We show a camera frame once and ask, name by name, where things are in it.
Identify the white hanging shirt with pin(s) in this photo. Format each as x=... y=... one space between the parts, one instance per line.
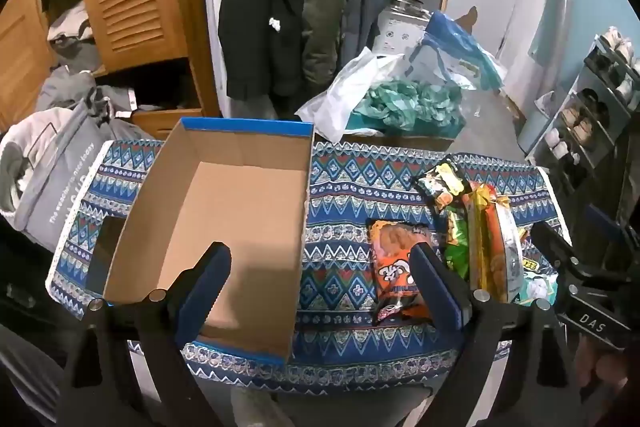
x=215 y=7

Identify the group of shoes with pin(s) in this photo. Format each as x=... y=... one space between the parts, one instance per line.
x=580 y=122

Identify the orange cartoon snack packet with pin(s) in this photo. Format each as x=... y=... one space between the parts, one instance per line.
x=392 y=257

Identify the white plastic bag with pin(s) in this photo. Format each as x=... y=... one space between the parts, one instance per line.
x=345 y=92

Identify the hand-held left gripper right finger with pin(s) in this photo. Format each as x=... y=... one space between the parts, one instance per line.
x=442 y=292

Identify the black cloth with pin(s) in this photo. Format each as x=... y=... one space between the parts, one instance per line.
x=25 y=287

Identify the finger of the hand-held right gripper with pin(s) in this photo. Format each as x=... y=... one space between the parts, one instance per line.
x=550 y=247

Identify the pile of grey clothes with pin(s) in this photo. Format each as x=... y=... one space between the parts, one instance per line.
x=70 y=87

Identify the blue-edged cardboard box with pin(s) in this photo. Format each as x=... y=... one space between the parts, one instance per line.
x=250 y=207

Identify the black and yellow snack packet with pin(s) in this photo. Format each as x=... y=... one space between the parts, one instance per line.
x=440 y=187

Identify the blue plastic bag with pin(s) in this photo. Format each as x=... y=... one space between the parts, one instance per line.
x=450 y=37

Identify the teal crumpled cloth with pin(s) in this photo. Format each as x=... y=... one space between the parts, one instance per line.
x=410 y=104

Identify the person's right hand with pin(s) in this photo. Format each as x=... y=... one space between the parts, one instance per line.
x=597 y=369

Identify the dark packet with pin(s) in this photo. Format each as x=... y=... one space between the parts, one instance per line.
x=537 y=282

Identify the wooden wardrobe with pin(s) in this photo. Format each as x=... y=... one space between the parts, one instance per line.
x=165 y=122

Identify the white patterned container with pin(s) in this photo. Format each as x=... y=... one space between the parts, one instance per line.
x=400 y=32

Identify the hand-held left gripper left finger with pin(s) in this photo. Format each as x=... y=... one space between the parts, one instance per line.
x=200 y=292

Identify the green snack packet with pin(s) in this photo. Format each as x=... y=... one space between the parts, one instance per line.
x=456 y=252

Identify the orange windowed snack packet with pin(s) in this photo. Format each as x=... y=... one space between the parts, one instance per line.
x=500 y=247

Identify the wooden panelled door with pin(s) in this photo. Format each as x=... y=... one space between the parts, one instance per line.
x=20 y=57

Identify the grey printed hoodie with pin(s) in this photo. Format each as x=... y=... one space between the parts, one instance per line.
x=55 y=167

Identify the long yellow snack packet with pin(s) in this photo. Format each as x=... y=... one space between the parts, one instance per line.
x=477 y=237

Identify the blue patterned tablecloth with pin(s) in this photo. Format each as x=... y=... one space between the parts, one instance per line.
x=345 y=217

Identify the grey shoe rack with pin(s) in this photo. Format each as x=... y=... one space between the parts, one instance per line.
x=600 y=72

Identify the white door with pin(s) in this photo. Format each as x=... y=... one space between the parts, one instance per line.
x=500 y=32

